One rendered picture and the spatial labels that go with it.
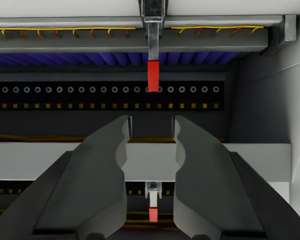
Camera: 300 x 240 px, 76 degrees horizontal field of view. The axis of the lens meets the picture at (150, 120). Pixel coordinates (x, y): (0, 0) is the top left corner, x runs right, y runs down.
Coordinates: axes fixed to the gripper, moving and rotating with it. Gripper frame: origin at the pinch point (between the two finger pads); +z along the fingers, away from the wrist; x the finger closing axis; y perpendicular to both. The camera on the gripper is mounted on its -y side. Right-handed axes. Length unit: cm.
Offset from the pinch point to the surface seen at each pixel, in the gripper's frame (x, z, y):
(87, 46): -8.0, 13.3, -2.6
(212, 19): 6.4, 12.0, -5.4
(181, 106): 5.1, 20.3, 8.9
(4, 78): -27.4, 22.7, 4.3
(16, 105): -25.3, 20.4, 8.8
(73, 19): -8.6, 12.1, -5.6
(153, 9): 0.1, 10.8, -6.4
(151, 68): -0.1, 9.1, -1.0
